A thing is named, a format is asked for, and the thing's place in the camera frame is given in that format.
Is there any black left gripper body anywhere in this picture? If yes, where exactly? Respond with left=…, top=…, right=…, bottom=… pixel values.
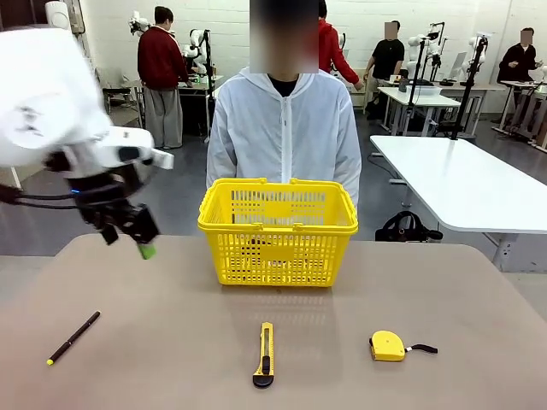
left=80, top=202, right=162, bottom=247

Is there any black stapler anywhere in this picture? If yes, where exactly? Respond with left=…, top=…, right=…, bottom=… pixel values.
left=233, top=237, right=269, bottom=274

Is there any yellow plastic shopping basket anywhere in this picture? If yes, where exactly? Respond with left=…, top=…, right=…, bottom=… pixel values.
left=197, top=177, right=359, bottom=288

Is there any person in red jacket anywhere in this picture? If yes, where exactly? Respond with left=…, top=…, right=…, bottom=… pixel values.
left=137, top=6, right=190, bottom=149

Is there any person in white hooded jacket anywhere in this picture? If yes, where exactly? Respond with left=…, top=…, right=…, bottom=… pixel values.
left=206, top=0, right=362, bottom=204

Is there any person in red hoodie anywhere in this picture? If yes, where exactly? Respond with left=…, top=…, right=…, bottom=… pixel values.
left=317, top=0, right=365, bottom=91

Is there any person in black t-shirt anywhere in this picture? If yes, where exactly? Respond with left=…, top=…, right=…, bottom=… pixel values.
left=364, top=20, right=406, bottom=121

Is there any seated person in black sweater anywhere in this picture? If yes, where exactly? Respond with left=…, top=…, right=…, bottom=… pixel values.
left=497, top=27, right=542, bottom=85

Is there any black highlighter pen yellow tip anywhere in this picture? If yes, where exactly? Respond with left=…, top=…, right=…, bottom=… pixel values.
left=45, top=310, right=102, bottom=366

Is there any yellow utility knife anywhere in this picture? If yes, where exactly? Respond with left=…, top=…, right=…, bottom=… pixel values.
left=252, top=321, right=274, bottom=389

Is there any white background robot black stand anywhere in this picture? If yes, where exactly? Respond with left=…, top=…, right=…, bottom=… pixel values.
left=182, top=28, right=217, bottom=78

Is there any small white background robot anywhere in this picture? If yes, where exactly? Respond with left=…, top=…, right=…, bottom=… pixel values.
left=129, top=10, right=151, bottom=38

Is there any white tower air conditioner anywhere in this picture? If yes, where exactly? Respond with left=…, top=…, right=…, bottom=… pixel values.
left=44, top=0, right=72, bottom=32

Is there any yellow tape measure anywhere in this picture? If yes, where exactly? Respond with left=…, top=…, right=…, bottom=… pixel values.
left=369, top=330, right=439, bottom=363

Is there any black bag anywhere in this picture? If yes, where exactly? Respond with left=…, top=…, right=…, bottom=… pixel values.
left=374, top=210, right=444, bottom=243

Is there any white background work table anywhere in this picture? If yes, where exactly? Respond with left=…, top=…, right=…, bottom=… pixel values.
left=377, top=83, right=463, bottom=137

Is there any large white table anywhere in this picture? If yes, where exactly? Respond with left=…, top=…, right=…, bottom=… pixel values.
left=369, top=135, right=547, bottom=274

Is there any white background robot black pole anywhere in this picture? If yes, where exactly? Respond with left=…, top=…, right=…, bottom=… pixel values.
left=450, top=32, right=491, bottom=140

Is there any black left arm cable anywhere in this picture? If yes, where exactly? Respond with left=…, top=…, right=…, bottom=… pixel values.
left=0, top=182, right=129, bottom=211

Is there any white background robot with camera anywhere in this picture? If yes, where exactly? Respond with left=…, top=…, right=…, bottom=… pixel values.
left=405, top=21, right=448, bottom=82

